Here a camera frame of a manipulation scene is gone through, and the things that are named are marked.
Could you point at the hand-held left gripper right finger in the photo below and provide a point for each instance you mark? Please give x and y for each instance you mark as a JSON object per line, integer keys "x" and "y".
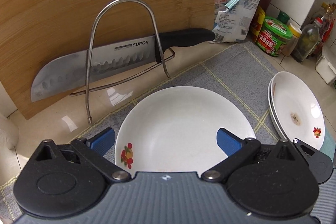
{"x": 227, "y": 141}

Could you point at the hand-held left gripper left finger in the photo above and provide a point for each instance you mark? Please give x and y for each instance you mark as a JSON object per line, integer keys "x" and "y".
{"x": 102, "y": 138}

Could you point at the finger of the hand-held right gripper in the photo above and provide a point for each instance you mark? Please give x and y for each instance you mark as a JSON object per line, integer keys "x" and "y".
{"x": 302, "y": 148}

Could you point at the white plate red flower print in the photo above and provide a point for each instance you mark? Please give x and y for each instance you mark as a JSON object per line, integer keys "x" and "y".
{"x": 273, "y": 116}
{"x": 183, "y": 119}

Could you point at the white flower plate brown stain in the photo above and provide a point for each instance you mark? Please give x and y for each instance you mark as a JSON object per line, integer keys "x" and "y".
{"x": 296, "y": 98}

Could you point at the grey blue checked towel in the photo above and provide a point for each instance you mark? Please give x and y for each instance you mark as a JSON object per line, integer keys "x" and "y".
{"x": 223, "y": 74}

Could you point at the white plastic box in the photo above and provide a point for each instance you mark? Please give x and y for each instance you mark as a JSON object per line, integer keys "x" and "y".
{"x": 326, "y": 66}

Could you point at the glass oil bottle red cap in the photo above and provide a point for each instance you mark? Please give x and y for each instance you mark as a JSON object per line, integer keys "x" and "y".
{"x": 307, "y": 43}

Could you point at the spice jar yellow lid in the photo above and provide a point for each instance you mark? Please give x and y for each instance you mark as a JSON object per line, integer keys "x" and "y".
{"x": 292, "y": 37}

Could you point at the sauce jar green lid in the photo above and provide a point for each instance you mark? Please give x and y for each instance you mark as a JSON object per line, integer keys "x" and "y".
{"x": 274, "y": 37}

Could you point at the crumpled white blue bag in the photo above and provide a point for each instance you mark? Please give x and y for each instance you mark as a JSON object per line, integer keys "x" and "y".
{"x": 236, "y": 24}

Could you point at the small green cap bottle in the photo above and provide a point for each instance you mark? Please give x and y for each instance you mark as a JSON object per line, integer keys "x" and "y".
{"x": 284, "y": 16}

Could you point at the teal bag clip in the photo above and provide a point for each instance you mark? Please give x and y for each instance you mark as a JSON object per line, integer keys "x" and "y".
{"x": 233, "y": 2}

